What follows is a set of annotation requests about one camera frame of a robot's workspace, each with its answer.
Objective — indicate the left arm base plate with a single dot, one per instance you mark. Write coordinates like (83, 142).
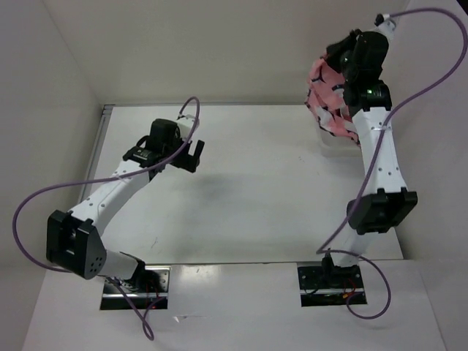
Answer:
(151, 293)

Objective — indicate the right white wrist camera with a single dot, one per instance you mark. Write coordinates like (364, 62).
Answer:
(385, 25)

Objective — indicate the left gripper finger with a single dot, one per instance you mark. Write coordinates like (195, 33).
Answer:
(188, 163)
(197, 151)

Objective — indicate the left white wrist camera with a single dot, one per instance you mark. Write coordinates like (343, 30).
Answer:
(186, 124)

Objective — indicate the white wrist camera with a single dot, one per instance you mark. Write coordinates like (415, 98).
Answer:
(186, 124)
(385, 25)

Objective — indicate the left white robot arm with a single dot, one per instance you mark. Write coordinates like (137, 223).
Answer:
(74, 238)

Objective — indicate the white plastic basket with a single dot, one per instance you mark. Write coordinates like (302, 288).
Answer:
(332, 146)

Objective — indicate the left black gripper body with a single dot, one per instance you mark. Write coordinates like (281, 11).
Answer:
(178, 144)

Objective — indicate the pink shark print shorts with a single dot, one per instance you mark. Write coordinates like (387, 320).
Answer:
(325, 101)

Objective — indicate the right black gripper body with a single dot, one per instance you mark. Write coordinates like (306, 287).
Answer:
(339, 58)

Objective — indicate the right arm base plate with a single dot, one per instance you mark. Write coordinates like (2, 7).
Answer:
(321, 288)

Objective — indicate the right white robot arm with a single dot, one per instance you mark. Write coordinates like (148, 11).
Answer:
(384, 201)

